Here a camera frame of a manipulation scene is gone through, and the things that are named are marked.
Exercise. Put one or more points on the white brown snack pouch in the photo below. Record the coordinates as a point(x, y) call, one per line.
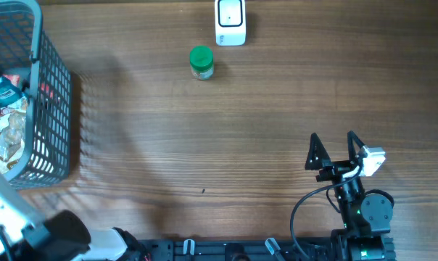
point(12, 133)

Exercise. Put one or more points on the green lid glass jar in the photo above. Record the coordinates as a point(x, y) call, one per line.
point(202, 62)

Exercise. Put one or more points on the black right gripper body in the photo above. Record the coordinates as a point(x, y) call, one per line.
point(335, 170)

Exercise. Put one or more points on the grey plastic shopping basket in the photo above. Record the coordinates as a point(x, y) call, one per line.
point(25, 44)

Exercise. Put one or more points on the red snack packet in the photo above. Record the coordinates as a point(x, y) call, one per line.
point(23, 84)

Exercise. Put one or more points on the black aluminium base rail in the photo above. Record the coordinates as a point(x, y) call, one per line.
point(316, 248)

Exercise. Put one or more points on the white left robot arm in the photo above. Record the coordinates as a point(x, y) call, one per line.
point(25, 234)

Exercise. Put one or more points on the white barcode scanner box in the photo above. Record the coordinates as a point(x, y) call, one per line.
point(230, 22)

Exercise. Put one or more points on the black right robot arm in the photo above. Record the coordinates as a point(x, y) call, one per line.
point(366, 214)

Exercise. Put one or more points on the blue mouthwash bottle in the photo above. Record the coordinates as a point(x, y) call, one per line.
point(10, 89)

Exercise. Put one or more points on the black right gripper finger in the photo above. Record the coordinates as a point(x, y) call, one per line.
point(317, 157)
point(352, 141)

